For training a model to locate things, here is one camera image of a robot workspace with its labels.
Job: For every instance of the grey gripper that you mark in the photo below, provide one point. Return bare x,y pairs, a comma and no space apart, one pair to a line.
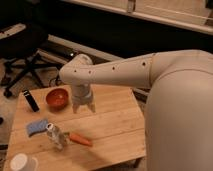
82,95

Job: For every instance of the white ceramic cup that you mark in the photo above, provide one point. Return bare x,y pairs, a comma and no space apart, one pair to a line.
23,162

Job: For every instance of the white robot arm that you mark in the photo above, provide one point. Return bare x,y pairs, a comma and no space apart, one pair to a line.
179,106

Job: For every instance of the black eraser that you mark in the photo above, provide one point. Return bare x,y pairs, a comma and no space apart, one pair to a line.
30,99

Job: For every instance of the red bowl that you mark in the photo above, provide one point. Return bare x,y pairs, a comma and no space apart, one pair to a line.
57,98

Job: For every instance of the orange carrot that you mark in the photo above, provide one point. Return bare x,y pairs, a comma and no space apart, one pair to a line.
79,139

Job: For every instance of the clear plastic bottle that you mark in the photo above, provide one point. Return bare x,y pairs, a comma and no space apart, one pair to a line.
56,136

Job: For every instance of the wooden table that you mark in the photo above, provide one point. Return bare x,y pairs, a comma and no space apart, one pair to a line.
115,127

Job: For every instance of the black office chair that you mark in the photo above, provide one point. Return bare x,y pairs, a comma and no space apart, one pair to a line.
19,46

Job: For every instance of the grey metal rail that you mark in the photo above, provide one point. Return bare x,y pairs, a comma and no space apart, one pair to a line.
61,50

